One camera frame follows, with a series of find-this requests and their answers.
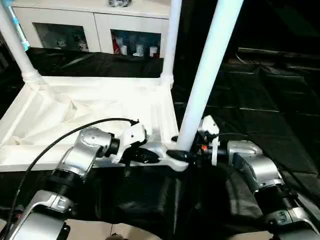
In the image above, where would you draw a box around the white plastic table leg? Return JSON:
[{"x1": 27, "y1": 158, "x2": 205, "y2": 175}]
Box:
[
  {"x1": 0, "y1": 3, "x2": 48, "y2": 91},
  {"x1": 174, "y1": 0, "x2": 245, "y2": 154},
  {"x1": 159, "y1": 0, "x2": 182, "y2": 88}
]

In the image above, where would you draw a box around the white plastic table top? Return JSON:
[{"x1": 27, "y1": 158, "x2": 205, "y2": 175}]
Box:
[{"x1": 0, "y1": 75, "x2": 191, "y2": 174}]

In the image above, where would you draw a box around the black plastic mat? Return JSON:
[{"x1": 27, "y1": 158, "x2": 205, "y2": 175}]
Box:
[{"x1": 0, "y1": 46, "x2": 320, "y2": 238}]

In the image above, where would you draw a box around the long grey metal bar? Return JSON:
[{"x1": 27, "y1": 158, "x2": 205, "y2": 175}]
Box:
[{"x1": 237, "y1": 47, "x2": 320, "y2": 61}]

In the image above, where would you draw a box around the white cabinet with glass doors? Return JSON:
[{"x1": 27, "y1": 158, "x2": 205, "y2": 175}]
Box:
[{"x1": 11, "y1": 0, "x2": 174, "y2": 59}]

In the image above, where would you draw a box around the shiny crumpled foil object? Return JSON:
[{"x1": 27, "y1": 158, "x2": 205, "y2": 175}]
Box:
[{"x1": 107, "y1": 0, "x2": 133, "y2": 8}]

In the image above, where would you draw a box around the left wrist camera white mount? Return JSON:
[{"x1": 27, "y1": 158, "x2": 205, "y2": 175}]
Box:
[{"x1": 111, "y1": 121, "x2": 149, "y2": 165}]

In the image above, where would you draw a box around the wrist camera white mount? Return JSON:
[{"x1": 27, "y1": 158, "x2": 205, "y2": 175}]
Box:
[
  {"x1": 111, "y1": 121, "x2": 149, "y2": 165},
  {"x1": 198, "y1": 115, "x2": 221, "y2": 167}
]

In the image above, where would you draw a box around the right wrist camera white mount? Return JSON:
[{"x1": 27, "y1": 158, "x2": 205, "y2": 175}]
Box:
[{"x1": 198, "y1": 115, "x2": 221, "y2": 167}]

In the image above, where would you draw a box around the black left wrist camera cable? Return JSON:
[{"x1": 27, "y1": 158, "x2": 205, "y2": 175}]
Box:
[{"x1": 0, "y1": 117, "x2": 140, "y2": 240}]

